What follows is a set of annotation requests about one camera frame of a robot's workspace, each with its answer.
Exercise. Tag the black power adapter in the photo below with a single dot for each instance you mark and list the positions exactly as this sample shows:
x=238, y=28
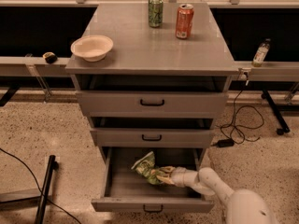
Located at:
x=224, y=143

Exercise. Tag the grey drawer cabinet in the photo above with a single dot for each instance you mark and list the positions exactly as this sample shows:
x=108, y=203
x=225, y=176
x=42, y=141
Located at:
x=153, y=59

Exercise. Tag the clear plastic bottle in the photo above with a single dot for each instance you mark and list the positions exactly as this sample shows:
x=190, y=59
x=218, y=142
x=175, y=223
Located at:
x=261, y=53

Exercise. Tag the white wall outlet plug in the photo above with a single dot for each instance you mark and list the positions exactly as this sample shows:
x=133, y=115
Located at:
x=244, y=73

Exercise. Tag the green jalapeno chip bag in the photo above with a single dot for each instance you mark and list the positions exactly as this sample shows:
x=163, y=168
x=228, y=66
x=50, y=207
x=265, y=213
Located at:
x=147, y=167

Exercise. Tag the orange soda can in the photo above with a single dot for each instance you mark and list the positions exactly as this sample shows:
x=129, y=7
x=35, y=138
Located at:
x=184, y=21

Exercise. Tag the grey middle drawer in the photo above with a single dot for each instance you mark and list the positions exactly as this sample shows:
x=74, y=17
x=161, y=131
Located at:
x=117, y=137

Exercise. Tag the white paper bowl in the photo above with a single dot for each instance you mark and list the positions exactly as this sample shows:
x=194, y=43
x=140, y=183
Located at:
x=92, y=48

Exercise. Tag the black metal floor stand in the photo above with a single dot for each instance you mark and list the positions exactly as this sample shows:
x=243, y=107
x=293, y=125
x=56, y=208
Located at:
x=32, y=197

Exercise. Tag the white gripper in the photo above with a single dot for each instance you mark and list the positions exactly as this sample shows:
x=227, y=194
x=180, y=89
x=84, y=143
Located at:
x=179, y=175

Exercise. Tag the black caster leg right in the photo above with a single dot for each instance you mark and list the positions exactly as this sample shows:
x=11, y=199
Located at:
x=284, y=128

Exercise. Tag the grey top drawer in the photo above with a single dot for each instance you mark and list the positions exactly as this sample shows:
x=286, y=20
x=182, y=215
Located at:
x=151, y=104

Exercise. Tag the grey drawer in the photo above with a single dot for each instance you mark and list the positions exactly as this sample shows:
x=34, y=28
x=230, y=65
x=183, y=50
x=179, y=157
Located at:
x=117, y=137
x=124, y=190
x=151, y=104

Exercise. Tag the green soda can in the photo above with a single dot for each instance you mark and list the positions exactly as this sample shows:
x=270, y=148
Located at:
x=156, y=8

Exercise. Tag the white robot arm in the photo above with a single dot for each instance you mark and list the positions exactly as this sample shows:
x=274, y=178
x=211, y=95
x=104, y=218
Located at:
x=243, y=206

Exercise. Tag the small black yellow object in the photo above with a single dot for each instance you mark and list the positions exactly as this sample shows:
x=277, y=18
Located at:
x=50, y=57

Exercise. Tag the grey bottom drawer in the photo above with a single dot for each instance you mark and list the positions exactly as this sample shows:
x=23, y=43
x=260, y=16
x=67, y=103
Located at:
x=124, y=190

